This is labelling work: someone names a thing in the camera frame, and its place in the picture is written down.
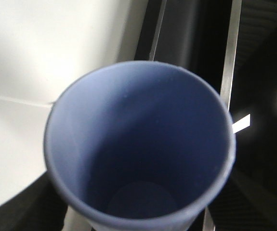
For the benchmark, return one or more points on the light blue ribbed cup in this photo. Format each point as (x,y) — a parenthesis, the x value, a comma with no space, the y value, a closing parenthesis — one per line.
(139,146)

